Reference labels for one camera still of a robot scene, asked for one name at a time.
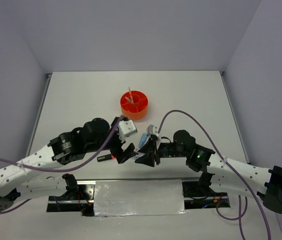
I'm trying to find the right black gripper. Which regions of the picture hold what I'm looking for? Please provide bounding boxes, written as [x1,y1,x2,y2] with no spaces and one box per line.
[134,137,188,167]

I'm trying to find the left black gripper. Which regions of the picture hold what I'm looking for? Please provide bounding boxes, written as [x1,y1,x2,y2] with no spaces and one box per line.
[86,117,136,163]

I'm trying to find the blue translucent eraser case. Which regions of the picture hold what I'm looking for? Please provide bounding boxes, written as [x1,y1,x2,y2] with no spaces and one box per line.
[138,133,148,149]

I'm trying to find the orange black highlighter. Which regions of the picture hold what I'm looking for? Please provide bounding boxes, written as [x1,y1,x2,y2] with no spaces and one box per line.
[97,154,116,162]

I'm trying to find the orange thin highlighter pen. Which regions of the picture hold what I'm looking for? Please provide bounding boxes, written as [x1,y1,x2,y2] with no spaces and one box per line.
[128,87,133,98]

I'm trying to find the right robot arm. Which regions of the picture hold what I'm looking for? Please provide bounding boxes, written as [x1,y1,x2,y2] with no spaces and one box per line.
[135,130,282,214]

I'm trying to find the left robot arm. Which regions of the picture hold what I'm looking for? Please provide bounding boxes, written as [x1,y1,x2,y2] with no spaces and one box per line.
[0,116,137,214]

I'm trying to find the orange round compartment organizer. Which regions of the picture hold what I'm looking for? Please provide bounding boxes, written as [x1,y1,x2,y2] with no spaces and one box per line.
[120,90,149,121]

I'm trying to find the silver foil tape panel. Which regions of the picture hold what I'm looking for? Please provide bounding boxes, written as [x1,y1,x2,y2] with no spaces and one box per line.
[94,179,186,217]

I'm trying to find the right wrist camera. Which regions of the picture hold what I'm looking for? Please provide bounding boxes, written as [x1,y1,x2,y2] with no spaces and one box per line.
[146,124,161,139]

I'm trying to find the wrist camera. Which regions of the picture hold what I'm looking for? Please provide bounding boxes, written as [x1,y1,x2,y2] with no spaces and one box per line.
[118,120,138,139]
[146,124,161,139]

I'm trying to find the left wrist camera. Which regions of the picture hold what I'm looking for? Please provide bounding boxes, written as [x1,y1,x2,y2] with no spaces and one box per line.
[118,120,138,139]

